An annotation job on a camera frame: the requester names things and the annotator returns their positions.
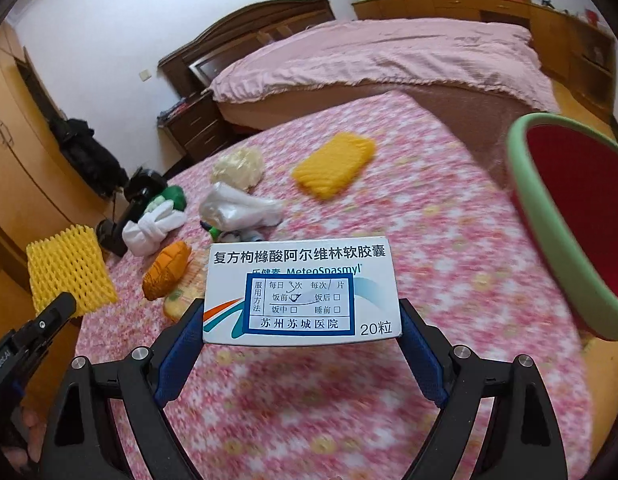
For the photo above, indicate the white medicine box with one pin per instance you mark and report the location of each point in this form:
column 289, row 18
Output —
column 299, row 270

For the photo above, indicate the light wooden wardrobe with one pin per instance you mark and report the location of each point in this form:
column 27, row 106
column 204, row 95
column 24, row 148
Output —
column 19, row 160

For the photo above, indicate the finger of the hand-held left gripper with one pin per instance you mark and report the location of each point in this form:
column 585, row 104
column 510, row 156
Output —
column 51, row 317

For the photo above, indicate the yellow snack packet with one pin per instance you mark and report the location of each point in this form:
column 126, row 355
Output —
column 181, row 301

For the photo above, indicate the cream paper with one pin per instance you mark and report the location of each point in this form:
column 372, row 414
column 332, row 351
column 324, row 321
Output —
column 237, row 167

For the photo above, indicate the white plastic bag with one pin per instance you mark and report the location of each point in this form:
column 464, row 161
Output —
column 239, row 207

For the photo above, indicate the pink floral table cover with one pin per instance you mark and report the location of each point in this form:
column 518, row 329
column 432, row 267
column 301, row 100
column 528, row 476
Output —
column 309, row 410

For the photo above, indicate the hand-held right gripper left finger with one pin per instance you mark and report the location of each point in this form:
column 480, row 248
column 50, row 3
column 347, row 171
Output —
column 181, row 355

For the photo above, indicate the yellow foam fruit net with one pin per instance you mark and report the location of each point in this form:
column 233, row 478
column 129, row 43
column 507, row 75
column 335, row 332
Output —
column 64, row 265

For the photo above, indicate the dark wooden bed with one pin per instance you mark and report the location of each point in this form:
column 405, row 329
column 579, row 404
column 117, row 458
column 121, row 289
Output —
column 249, row 25

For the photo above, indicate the black hanging jacket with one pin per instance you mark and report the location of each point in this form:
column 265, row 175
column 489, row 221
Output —
column 84, row 150

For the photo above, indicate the red basin with green rim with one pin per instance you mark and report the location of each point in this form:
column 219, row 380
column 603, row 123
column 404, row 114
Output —
column 574, row 200

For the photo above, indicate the person's left hand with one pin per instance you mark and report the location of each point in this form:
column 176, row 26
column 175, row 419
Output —
column 34, row 430

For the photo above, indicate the pink bed blanket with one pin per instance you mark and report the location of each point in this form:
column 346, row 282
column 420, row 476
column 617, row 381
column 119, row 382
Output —
column 389, row 55

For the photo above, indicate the orange toy bread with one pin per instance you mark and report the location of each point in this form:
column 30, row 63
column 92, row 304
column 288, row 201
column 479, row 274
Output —
column 164, row 270

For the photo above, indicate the green toy broccoli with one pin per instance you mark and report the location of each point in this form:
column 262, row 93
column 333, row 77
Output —
column 175, row 197

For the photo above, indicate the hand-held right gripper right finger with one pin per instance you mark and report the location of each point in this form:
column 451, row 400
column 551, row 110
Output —
column 420, row 355

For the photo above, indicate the small red box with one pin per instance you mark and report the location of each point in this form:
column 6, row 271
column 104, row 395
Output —
column 593, row 17

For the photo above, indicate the clutter on nightstand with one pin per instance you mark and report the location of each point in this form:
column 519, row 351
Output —
column 174, row 110

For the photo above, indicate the black suction cup mount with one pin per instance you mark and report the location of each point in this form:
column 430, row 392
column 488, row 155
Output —
column 139, row 187

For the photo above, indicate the dark wooden nightstand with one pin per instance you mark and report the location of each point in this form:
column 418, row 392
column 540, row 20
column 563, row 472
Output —
column 199, row 125

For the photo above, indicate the white knotted cloth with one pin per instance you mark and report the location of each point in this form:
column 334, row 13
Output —
column 149, row 230

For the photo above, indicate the long light wooden cabinet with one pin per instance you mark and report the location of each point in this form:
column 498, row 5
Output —
column 554, row 25

